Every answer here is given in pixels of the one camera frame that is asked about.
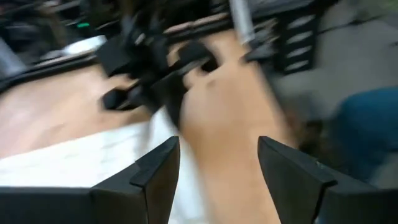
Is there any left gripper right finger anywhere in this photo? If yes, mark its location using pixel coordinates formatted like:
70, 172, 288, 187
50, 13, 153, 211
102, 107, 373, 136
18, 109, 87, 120
257, 136, 349, 224

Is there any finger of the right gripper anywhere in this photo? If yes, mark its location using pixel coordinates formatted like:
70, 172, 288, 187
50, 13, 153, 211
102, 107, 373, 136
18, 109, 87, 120
102, 86, 156, 110
167, 74, 190, 125

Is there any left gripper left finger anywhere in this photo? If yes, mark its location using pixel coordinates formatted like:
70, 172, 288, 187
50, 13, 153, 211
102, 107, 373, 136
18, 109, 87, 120
90, 136, 182, 224

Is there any white checked towel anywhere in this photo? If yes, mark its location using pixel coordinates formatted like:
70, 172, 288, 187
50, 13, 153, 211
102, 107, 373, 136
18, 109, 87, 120
0, 107, 209, 224

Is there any blue rounded object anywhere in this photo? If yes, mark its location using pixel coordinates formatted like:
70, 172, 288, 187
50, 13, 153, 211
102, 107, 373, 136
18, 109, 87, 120
328, 86, 398, 183

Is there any grey metal pole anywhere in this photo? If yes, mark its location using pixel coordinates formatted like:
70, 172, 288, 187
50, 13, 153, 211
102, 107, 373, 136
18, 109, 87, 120
228, 0, 256, 45

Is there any black computer tower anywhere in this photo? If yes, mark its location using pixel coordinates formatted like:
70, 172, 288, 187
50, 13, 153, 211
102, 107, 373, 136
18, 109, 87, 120
272, 11, 322, 76

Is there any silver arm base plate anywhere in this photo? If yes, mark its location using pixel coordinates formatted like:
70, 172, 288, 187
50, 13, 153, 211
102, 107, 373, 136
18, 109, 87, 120
60, 34, 108, 57

